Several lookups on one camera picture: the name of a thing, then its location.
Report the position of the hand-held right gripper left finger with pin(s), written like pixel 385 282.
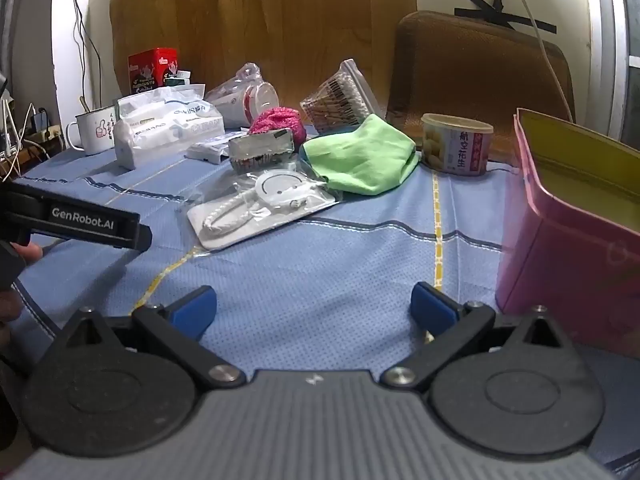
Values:
pixel 194 307

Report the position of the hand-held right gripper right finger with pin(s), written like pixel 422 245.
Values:
pixel 433 310

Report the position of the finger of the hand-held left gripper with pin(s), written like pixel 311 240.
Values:
pixel 140 240

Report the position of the pink tin box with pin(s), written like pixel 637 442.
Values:
pixel 565 245

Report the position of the green cloth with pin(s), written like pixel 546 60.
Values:
pixel 365 157

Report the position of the pink fuzzy cloth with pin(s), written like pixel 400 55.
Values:
pixel 275 120

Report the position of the person's left hand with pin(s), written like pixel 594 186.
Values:
pixel 10 305

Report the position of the white enamel mug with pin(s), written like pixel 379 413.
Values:
pixel 97 132

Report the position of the white power strip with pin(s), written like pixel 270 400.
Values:
pixel 47 127

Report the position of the small white packet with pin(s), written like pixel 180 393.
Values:
pixel 207 151

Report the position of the white tissue pack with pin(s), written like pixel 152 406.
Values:
pixel 160 125

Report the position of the blue striped tablecloth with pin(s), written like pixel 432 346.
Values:
pixel 325 260

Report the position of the small silver packet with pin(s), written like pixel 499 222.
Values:
pixel 260 150

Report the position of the red food box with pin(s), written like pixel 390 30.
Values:
pixel 150 67

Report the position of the round snack can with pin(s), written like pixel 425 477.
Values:
pixel 457 147

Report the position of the dark green small box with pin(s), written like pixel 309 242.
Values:
pixel 178 79

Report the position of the cotton swab pack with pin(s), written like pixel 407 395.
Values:
pixel 340 102

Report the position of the brown chair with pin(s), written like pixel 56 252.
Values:
pixel 475 75

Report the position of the wooden board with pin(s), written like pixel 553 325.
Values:
pixel 275 20

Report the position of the black wall tape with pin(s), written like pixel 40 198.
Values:
pixel 505 15

